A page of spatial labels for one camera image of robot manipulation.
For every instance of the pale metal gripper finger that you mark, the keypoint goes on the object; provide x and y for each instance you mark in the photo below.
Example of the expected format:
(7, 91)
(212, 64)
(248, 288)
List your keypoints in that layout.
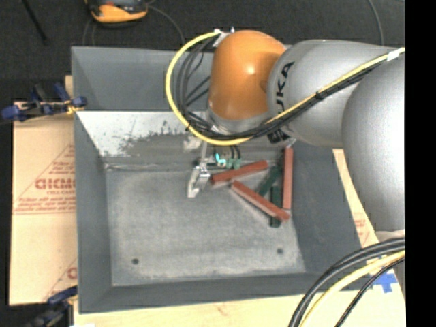
(192, 184)
(203, 180)

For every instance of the grey metal bin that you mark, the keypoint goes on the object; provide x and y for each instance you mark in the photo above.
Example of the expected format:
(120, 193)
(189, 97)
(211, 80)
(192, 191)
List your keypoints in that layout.
(190, 230)

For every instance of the brown cardboard board, red print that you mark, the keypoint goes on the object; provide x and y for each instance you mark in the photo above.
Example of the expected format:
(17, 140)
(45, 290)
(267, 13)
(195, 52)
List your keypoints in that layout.
(41, 237)

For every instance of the red-brown flat block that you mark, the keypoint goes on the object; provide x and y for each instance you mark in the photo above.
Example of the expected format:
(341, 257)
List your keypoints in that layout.
(288, 179)
(238, 173)
(260, 201)

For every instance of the dark green flat block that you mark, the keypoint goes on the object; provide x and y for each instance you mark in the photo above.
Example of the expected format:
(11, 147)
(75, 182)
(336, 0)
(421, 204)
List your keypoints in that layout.
(270, 181)
(276, 203)

